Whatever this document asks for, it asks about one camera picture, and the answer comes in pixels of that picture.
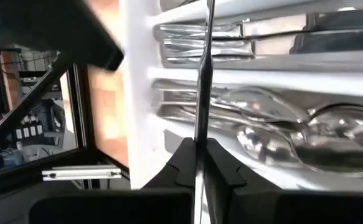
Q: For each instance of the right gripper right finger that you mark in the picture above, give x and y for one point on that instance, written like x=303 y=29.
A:
x=262 y=205

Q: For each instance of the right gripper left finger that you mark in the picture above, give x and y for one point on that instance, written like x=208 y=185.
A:
x=168 y=205

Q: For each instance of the silver spoon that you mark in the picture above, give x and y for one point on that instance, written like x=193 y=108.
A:
x=340 y=140
x=262 y=104
x=265 y=144

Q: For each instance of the white cutlery tray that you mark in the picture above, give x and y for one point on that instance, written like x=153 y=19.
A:
x=140 y=93

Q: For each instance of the black aluminium table frame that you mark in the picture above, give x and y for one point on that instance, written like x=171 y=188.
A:
x=78 y=109

